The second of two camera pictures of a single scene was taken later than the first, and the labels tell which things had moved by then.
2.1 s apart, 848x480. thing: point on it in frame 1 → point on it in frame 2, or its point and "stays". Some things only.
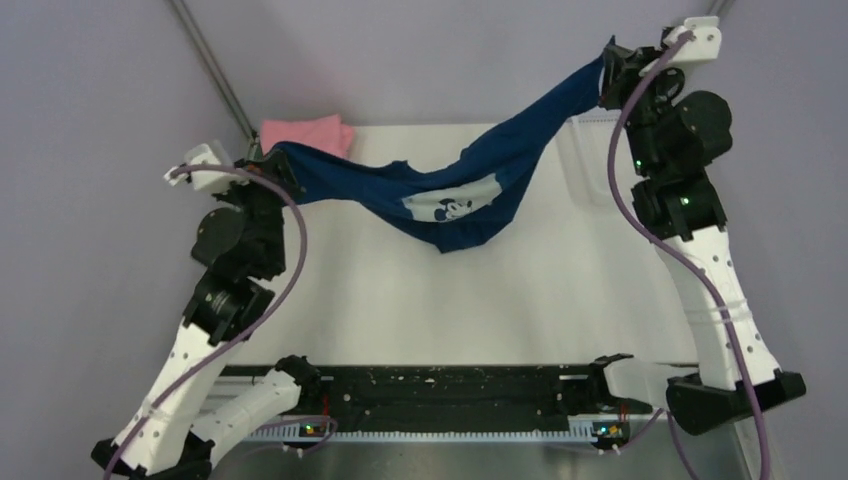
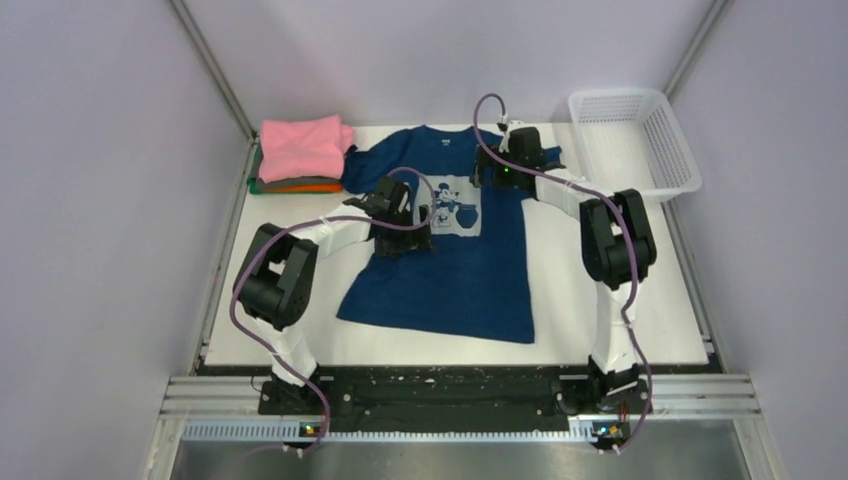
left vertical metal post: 180,11 stays
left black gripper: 277,168 → 414,240
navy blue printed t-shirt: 423,209 → 478,281
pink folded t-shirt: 323,132 stays
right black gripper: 622,67 → 478,176
